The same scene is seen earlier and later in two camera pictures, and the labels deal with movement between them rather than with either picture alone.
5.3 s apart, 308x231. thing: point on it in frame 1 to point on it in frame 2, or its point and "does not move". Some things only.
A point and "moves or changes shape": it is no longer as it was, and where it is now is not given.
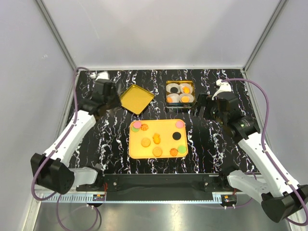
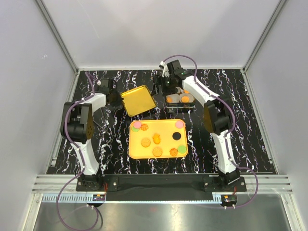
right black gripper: x=206 y=99 to x=158 y=81
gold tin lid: x=135 y=98 moves or changes shape
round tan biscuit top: x=185 y=99 does not move
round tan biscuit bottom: x=157 y=152 does not move
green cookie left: x=135 y=130 does not move
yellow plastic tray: x=158 y=138 does not move
